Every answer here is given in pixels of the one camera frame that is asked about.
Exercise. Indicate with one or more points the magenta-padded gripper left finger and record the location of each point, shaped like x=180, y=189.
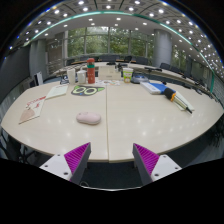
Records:
x=75, y=158

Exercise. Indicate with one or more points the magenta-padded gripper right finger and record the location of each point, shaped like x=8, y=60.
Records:
x=148, y=159

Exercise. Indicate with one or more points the pink computer mouse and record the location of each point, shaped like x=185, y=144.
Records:
x=88, y=118

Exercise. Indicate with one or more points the black cat-face mouse pad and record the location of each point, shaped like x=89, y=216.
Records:
x=87, y=90

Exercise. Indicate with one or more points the red and white magazine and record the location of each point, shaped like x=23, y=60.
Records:
x=32, y=109

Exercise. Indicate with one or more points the black microphone with orange band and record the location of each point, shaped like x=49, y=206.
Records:
x=170, y=94

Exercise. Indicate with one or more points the white printed document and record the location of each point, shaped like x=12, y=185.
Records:
x=57, y=91

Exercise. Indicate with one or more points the blue and white book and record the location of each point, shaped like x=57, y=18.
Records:
x=154, y=87

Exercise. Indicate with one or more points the dark conference microphone unit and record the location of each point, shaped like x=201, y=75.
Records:
x=64, y=80
x=139, y=79

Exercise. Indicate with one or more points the white lidded mug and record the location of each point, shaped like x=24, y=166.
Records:
x=81, y=77

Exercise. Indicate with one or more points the stack of white paper cups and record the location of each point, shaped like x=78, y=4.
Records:
x=71, y=76

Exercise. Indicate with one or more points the colourful sticker sheet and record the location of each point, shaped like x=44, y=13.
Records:
x=108, y=82

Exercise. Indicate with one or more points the green-printed paper cup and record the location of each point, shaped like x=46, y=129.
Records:
x=127, y=76

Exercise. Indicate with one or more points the red drink bottle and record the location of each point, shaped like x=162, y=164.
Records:
x=91, y=73

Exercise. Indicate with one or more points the long curved conference table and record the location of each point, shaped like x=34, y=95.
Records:
x=176, y=76

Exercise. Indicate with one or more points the white cardboard box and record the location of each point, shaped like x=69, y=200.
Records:
x=109, y=73

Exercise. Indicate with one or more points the group of dark office chairs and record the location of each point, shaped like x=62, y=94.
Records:
x=165, y=65

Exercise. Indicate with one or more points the group of ceiling lights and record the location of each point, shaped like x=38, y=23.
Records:
x=108, y=6

